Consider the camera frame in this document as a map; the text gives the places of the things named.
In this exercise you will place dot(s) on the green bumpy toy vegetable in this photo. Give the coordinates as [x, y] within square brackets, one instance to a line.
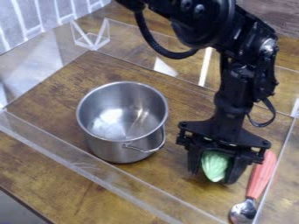
[214, 165]

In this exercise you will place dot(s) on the clear acrylic triangle bracket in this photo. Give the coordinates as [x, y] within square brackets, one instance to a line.
[88, 39]

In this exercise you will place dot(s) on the red handled metal spoon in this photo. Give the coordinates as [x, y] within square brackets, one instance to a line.
[244, 212]

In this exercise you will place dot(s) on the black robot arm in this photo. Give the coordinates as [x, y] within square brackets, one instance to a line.
[220, 24]

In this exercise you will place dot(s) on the silver metal pot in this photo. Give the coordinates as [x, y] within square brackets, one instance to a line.
[122, 116]

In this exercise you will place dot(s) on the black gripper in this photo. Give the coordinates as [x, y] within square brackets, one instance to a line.
[221, 134]

